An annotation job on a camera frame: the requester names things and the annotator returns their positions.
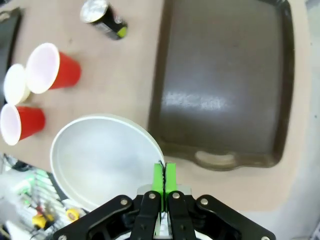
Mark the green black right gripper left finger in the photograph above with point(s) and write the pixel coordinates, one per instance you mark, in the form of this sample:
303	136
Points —
156	180

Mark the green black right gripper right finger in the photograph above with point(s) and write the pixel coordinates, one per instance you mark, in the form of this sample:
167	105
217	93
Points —
171	178

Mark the white round bowl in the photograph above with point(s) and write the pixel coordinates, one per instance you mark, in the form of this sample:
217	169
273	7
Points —
105	155

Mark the yellow tape roll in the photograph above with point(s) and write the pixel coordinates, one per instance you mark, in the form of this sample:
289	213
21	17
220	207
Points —
72	214

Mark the dark brown plastic tray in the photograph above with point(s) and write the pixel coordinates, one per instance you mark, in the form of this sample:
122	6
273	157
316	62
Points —
220	82

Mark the yellow black tool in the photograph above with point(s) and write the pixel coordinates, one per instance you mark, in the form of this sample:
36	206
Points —
41	217

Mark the small red plastic cup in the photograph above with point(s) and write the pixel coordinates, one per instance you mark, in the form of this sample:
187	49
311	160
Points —
21	123

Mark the large red plastic cup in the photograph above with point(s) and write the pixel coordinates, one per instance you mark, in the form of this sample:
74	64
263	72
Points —
53	68

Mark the black green drink can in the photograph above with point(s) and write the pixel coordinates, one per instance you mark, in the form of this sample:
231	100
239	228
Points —
106	17

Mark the white paper cup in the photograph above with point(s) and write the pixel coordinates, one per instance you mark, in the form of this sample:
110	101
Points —
15	83

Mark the black tray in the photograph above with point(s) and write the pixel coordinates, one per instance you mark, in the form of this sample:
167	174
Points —
7	37

